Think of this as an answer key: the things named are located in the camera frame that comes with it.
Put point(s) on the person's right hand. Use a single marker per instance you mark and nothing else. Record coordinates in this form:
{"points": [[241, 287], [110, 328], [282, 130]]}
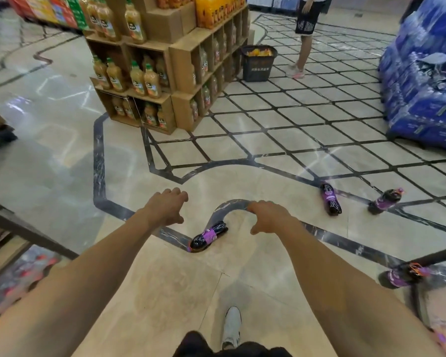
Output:
{"points": [[273, 217]]}

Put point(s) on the person's left hand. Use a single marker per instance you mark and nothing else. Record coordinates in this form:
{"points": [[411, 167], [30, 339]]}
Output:
{"points": [[167, 208]]}

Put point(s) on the group of purple bottles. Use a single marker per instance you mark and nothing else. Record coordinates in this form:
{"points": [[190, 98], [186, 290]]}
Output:
{"points": [[330, 200]]}

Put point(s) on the person's left forearm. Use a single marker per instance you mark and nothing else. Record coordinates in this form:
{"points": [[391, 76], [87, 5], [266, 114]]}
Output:
{"points": [[70, 293]]}

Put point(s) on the person's right forearm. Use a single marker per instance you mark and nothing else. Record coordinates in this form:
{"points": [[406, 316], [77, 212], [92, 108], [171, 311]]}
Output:
{"points": [[356, 293]]}

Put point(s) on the person's right white shoe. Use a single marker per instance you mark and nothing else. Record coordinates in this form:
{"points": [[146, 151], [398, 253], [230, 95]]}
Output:
{"points": [[232, 327]]}

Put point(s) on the black basket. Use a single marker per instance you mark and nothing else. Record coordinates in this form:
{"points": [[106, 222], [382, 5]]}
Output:
{"points": [[258, 66]]}

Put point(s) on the pack of red capped bottles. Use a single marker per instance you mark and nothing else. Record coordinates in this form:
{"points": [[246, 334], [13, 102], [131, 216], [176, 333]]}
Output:
{"points": [[18, 278]]}

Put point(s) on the black shorts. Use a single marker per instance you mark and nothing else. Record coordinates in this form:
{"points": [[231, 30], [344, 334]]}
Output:
{"points": [[193, 345]]}

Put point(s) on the rows of brown snack jars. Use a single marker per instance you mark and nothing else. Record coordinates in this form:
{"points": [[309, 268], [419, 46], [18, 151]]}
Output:
{"points": [[113, 76]]}

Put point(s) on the cardboard juice bottle display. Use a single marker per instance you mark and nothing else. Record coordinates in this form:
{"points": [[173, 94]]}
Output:
{"points": [[182, 63]]}

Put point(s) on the stack of blue drink packs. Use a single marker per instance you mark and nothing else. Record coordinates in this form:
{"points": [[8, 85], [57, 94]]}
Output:
{"points": [[420, 78]]}

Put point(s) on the stack of orange juice packs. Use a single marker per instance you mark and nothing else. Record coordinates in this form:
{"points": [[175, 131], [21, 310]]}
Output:
{"points": [[219, 9]]}

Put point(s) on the stack of green red cartons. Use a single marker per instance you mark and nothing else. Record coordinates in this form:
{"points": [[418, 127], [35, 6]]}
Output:
{"points": [[41, 9]]}

